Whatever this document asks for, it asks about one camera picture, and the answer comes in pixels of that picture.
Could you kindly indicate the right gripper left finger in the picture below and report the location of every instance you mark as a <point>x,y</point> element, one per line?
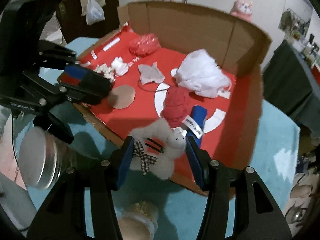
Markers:
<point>62,214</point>

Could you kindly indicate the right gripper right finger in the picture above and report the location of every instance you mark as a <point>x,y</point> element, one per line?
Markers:
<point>257,214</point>

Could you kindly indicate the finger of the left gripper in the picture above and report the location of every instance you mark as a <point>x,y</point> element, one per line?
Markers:
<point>72,75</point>
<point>72,93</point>

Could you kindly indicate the cream crochet scrunchie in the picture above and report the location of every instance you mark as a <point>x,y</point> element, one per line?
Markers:
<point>106,71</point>

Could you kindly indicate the tan round powder puff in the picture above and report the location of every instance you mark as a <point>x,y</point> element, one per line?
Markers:
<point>121,97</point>

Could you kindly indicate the grey white cloth with label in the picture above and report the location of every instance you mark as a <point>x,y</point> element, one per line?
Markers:
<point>150,74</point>

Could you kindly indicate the coral red bath pouf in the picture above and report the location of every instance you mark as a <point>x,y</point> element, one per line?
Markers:
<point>144,45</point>

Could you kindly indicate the white fluffy bunny scrunchie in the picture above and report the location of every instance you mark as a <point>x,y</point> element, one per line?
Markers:
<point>156,147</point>

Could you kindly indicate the red knitted ball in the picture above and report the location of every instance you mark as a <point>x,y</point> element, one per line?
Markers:
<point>176,106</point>

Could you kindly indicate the blue cloth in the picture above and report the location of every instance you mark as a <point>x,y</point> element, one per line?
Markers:
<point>195,123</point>

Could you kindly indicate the white bath pouf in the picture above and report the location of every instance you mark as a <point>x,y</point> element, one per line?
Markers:
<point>200,74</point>

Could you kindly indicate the black fuzzy pompom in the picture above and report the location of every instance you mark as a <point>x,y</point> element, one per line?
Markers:
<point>96,88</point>

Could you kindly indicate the dark wooden door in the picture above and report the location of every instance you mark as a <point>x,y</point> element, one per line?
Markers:
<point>73,22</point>

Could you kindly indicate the large glass jar dark contents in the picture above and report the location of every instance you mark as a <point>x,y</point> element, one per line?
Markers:
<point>43,158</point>

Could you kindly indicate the plastic bag on door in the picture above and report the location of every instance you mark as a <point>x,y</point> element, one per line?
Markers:
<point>94,12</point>

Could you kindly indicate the small glass jar gold contents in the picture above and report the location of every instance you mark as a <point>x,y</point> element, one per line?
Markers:
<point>139,221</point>

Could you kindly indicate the cardboard box red lining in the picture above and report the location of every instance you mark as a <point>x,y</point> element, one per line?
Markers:
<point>237,46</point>

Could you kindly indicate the side table dark cloth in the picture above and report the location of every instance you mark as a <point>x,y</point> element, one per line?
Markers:
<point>290,86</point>

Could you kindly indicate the pink plush behind box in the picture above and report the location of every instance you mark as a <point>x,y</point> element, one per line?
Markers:
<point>243,10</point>

